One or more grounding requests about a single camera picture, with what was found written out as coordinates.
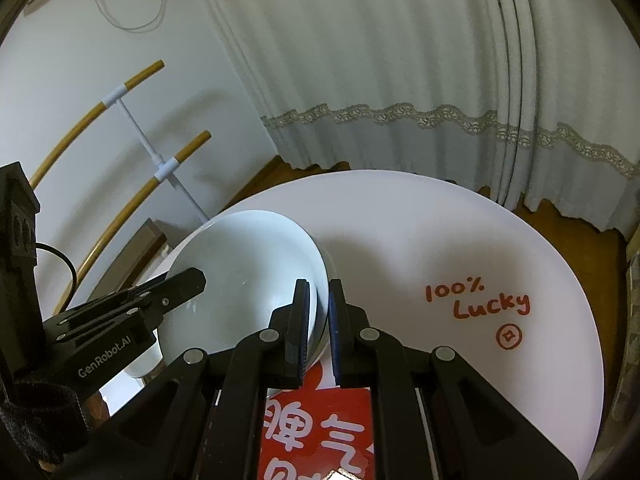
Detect white barre stand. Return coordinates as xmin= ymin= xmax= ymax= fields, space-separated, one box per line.
xmin=101 ymin=86 xmax=211 ymax=223

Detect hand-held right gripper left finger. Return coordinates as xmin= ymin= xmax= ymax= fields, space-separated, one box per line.
xmin=50 ymin=279 xmax=313 ymax=480

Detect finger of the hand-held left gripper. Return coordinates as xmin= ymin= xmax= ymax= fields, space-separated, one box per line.
xmin=42 ymin=267 xmax=207 ymax=344

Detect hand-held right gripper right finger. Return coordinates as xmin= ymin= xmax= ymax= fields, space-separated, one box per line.
xmin=327 ymin=278 xmax=581 ymax=480

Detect pale curtain with lace band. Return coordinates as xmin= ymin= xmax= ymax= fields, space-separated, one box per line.
xmin=490 ymin=0 xmax=640 ymax=241
xmin=185 ymin=0 xmax=526 ymax=211

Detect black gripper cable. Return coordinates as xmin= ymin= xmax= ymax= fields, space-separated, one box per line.
xmin=35 ymin=242 xmax=78 ymax=311

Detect short wooden barre rail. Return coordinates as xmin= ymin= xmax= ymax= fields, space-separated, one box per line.
xmin=52 ymin=130 xmax=213 ymax=316

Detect brown wooden board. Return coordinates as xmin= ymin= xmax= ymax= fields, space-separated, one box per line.
xmin=75 ymin=217 xmax=168 ymax=311

